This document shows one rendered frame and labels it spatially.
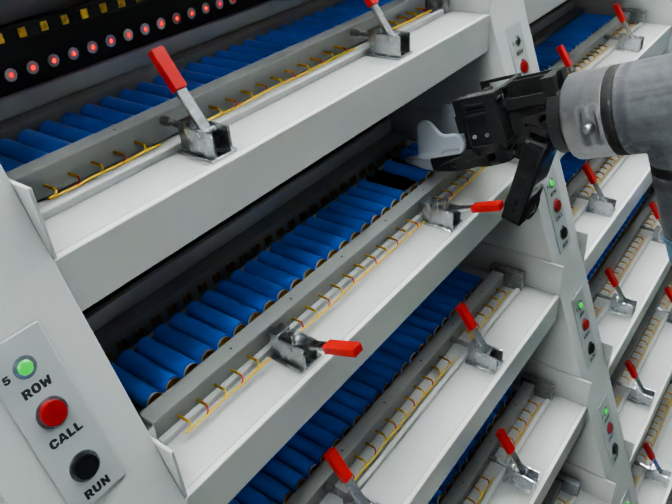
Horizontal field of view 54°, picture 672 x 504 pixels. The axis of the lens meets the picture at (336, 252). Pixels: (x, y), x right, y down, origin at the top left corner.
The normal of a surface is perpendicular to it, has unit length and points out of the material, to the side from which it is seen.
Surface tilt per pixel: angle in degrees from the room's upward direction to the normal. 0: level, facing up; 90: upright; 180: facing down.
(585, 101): 55
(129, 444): 90
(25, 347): 90
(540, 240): 90
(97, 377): 90
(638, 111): 79
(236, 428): 19
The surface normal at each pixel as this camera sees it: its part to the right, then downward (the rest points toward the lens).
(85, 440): 0.73, 0.00
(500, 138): -0.60, 0.48
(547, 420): -0.07, -0.83
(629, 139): -0.44, 0.76
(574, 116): -0.69, 0.18
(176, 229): 0.80, 0.28
